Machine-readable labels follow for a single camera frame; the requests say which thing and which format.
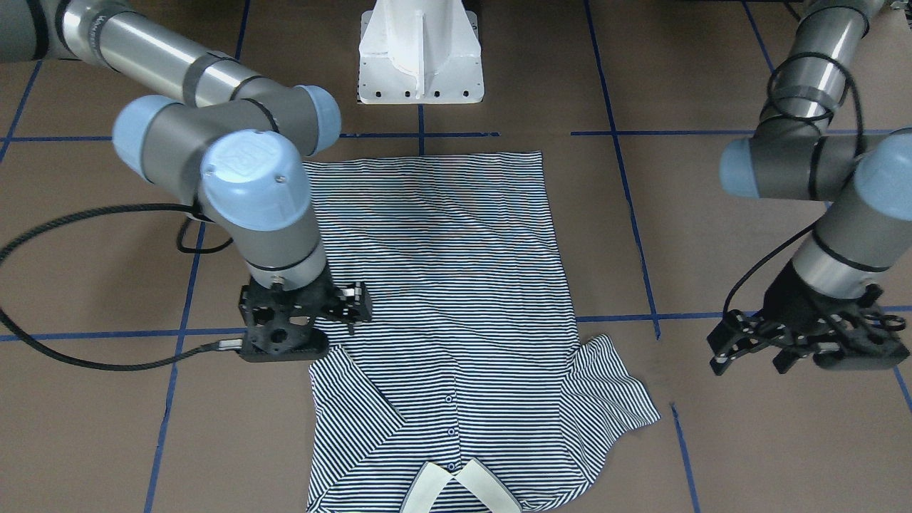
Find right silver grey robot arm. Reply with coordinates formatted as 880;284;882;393
2;1;372;371

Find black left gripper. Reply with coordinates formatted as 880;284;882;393
708;264;910;376

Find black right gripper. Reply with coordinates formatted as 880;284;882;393
238;275;373;363

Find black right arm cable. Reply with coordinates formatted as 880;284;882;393
0;204;247;372

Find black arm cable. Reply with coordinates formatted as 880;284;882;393
0;204;247;372
722;51;866;321

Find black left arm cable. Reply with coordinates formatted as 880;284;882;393
722;51;866;321

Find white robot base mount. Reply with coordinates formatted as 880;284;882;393
356;1;486;105

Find navy white striped polo shirt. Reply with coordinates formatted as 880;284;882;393
305;152;659;512

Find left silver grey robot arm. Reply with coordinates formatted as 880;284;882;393
707;1;911;375

